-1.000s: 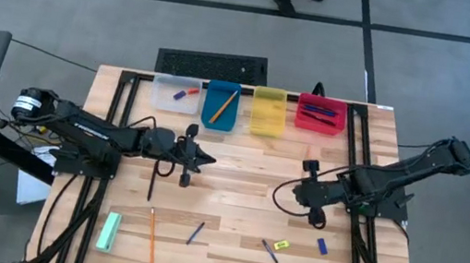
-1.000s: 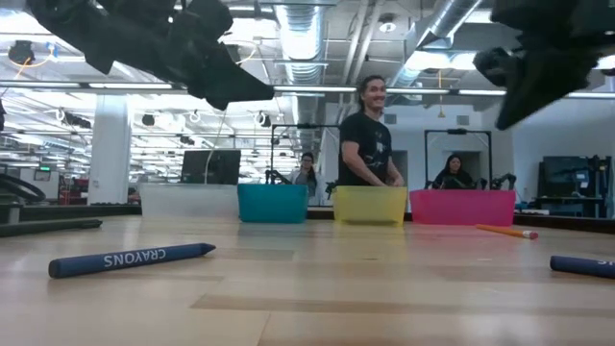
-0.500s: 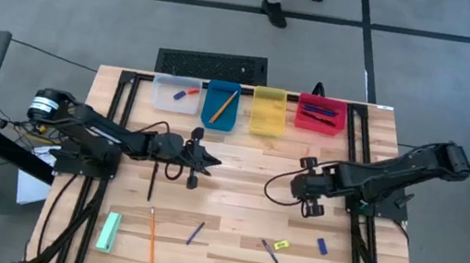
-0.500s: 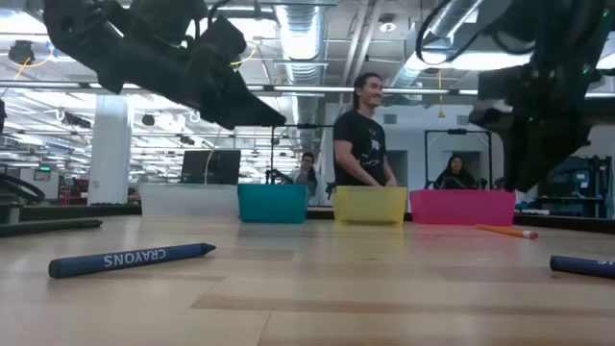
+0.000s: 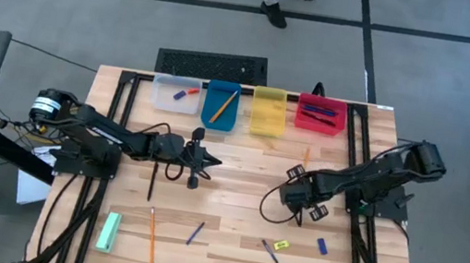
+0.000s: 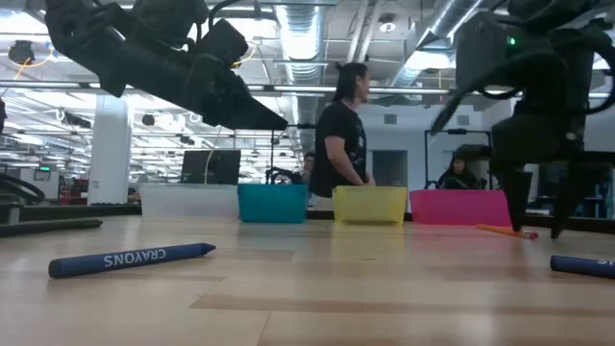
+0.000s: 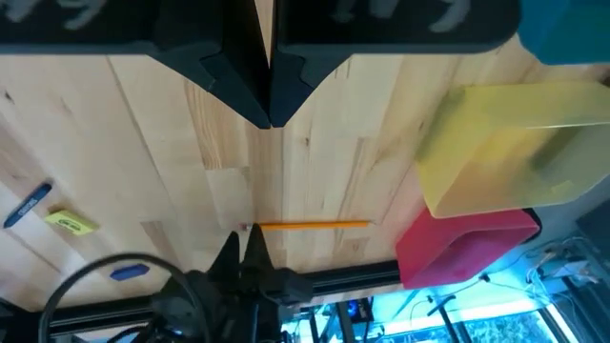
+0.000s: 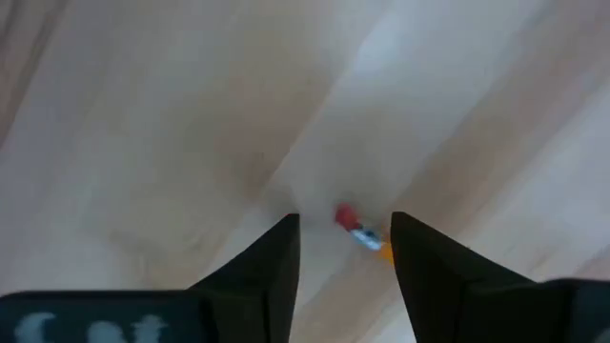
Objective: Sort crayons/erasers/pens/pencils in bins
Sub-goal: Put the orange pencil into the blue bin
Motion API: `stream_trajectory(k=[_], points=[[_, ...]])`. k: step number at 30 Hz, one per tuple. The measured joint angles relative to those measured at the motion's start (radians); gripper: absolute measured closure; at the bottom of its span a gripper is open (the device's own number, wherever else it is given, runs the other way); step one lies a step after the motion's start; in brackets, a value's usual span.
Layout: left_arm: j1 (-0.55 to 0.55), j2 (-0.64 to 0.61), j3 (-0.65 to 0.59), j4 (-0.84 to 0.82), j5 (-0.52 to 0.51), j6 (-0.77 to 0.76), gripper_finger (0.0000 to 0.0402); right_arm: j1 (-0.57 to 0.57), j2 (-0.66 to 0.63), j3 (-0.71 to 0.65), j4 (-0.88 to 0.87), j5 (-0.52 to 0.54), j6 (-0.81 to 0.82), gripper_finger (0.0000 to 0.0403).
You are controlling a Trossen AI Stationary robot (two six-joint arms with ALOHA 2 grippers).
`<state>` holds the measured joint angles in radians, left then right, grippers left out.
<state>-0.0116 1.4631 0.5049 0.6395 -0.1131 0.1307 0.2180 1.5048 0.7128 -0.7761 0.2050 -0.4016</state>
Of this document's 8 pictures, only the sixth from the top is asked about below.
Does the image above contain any silver spiral duct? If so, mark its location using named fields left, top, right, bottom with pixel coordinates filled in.
left=273, top=0, right=331, bottom=127

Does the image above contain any pink plastic bin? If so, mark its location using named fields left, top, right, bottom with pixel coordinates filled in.
left=408, top=188, right=513, bottom=228

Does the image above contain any black round camera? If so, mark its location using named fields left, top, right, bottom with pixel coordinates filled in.
left=7, top=39, right=36, bottom=67

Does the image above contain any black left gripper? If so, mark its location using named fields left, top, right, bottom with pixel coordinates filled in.
left=153, top=51, right=288, bottom=130

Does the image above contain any blue crayon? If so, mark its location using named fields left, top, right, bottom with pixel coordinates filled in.
left=549, top=255, right=615, bottom=281
left=47, top=241, right=217, bottom=280

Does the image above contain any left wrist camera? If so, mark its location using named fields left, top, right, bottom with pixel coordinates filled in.
left=195, top=17, right=250, bottom=66

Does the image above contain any white column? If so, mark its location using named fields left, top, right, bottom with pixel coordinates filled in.
left=86, top=95, right=133, bottom=207

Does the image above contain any black bar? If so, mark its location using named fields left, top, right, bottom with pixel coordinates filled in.
left=0, top=218, right=104, bottom=239

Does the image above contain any teal plastic bin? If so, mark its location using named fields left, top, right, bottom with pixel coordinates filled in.
left=236, top=183, right=309, bottom=225

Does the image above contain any silver slanted duct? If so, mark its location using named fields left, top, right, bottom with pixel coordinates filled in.
left=391, top=0, right=481, bottom=90

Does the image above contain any clear plastic bin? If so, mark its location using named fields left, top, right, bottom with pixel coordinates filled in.
left=138, top=183, right=240, bottom=220

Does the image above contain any black monitor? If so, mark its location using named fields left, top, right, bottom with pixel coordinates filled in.
left=180, top=149, right=242, bottom=186

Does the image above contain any person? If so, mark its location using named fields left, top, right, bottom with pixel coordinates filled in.
left=308, top=61, right=377, bottom=199
left=298, top=151, right=317, bottom=185
left=435, top=154, right=482, bottom=191

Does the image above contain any orange pencil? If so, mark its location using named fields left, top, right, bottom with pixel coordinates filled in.
left=475, top=223, right=540, bottom=240

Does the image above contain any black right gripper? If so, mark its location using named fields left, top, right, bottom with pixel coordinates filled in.
left=489, top=52, right=615, bottom=239

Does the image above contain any black frame stand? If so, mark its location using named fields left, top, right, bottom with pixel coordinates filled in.
left=270, top=123, right=344, bottom=193
left=423, top=127, right=493, bottom=191

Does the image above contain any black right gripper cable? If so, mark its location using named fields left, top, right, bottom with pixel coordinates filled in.
left=429, top=50, right=571, bottom=136

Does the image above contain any black equipment rack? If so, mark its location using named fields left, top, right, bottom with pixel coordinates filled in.
left=526, top=162, right=615, bottom=220

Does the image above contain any yellow plastic bin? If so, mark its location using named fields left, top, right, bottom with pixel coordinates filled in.
left=332, top=185, right=409, bottom=227

